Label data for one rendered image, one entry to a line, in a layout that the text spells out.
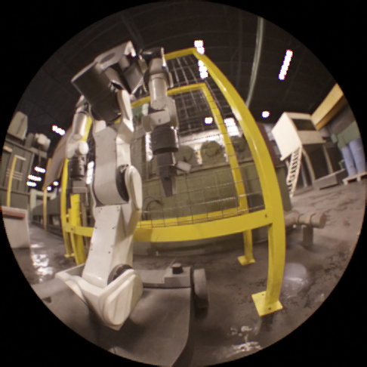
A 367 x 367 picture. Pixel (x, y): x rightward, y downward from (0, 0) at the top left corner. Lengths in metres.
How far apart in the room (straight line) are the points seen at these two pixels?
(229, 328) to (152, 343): 0.30
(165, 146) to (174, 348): 0.53
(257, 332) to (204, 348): 0.18
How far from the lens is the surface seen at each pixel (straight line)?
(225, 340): 0.54
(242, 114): 0.53
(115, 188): 0.41
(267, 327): 0.57
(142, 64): 0.82
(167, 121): 0.40
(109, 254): 0.37
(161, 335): 0.38
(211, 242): 1.32
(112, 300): 0.30
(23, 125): 3.81
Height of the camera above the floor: 0.49
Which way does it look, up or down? 13 degrees up
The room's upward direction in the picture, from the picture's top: 9 degrees counter-clockwise
